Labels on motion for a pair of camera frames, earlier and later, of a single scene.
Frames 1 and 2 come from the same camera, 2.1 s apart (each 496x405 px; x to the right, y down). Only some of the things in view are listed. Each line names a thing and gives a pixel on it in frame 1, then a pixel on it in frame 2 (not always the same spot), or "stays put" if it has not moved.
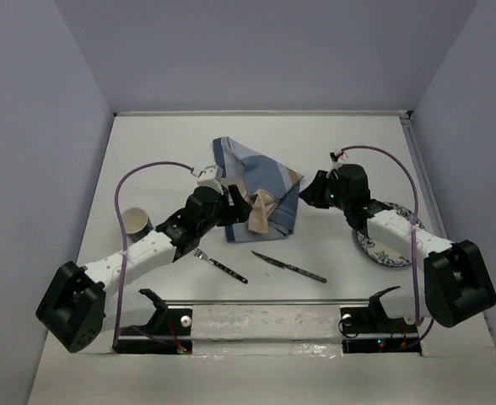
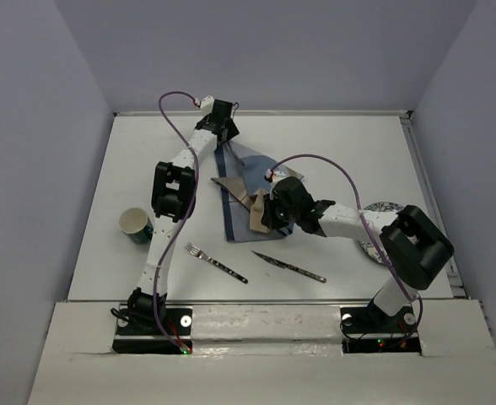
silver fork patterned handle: x=230 y=272 stays put
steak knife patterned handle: x=283 y=265 stays put
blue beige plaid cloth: x=271 y=187 stays put
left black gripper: x=234 y=213 -> x=230 y=130
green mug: x=136 y=224 stays put
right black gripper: x=311 y=193 -> x=268 y=217
